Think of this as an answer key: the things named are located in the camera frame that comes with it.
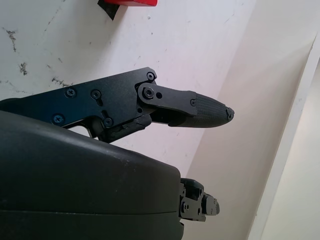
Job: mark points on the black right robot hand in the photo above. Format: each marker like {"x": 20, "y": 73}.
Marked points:
{"x": 75, "y": 180}

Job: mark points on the red block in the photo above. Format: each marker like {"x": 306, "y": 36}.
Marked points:
{"x": 130, "y": 2}

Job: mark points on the black tape marker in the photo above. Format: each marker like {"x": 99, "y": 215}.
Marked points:
{"x": 110, "y": 10}

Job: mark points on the white rounded table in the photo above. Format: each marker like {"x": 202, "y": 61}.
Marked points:
{"x": 287, "y": 125}

